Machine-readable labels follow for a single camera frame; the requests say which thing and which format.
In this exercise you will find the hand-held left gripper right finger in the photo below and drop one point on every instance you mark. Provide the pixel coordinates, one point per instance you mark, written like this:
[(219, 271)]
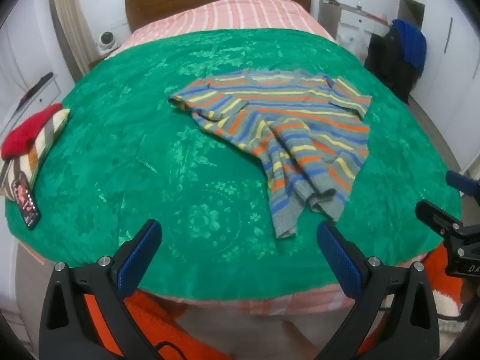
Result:
[(339, 257)]

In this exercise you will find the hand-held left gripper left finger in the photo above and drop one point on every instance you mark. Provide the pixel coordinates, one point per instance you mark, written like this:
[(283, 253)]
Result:
[(140, 255)]

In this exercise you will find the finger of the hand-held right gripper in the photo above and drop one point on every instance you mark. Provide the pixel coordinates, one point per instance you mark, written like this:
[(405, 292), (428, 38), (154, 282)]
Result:
[(435, 213), (456, 179)]

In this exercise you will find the striped knit sweater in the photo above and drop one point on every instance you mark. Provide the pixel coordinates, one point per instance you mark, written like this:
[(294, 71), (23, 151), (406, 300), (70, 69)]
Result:
[(292, 120)]

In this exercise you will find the person's orange fuzzy garment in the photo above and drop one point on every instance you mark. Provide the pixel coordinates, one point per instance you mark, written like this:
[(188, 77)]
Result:
[(144, 317)]

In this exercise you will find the white wardrobe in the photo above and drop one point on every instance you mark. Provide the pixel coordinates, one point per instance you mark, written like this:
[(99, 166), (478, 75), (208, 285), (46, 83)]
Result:
[(453, 82)]

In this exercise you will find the green patterned blanket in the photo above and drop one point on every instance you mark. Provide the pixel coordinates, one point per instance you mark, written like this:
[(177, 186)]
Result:
[(150, 157)]

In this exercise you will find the striped pillow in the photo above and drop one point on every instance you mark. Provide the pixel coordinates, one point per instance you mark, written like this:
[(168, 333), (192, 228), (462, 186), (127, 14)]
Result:
[(43, 146)]

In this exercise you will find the red cloth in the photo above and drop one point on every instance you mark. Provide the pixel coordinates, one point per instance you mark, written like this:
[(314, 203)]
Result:
[(26, 131)]

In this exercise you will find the grey framed panel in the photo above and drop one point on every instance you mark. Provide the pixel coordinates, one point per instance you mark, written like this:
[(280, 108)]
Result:
[(411, 9)]

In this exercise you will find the white nightstand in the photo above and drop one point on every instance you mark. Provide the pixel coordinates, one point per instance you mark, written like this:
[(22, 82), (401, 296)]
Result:
[(47, 95)]

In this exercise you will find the white desk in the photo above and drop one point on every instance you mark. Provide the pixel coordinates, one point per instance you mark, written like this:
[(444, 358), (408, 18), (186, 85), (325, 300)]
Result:
[(352, 20)]

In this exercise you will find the black flat device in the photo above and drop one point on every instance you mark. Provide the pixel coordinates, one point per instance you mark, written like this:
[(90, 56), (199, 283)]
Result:
[(35, 87)]

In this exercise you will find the beige curtain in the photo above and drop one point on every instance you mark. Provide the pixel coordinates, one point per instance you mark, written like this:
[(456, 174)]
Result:
[(71, 26)]

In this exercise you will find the pink striped bed sheet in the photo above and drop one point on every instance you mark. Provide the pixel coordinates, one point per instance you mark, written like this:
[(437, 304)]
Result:
[(232, 15)]

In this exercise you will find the white security camera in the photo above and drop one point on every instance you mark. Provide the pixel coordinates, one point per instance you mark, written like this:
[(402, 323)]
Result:
[(107, 40)]

